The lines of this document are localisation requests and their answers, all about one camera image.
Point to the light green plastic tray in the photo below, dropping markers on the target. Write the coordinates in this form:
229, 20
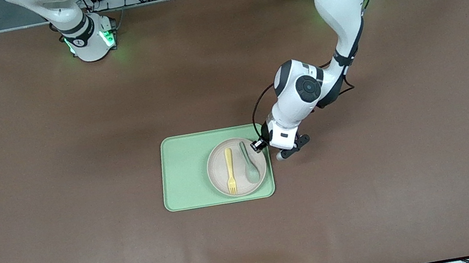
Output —
184, 174

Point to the yellow plastic fork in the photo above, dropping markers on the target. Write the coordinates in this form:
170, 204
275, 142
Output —
231, 170

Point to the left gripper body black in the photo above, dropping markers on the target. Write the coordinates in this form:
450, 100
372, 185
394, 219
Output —
264, 135

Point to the round beige plate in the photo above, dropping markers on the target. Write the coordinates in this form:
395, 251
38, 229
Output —
217, 173

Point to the sage green plastic spoon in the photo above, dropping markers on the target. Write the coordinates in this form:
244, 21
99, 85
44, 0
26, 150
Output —
252, 174

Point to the brown table mat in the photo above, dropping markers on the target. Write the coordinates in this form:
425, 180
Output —
91, 248

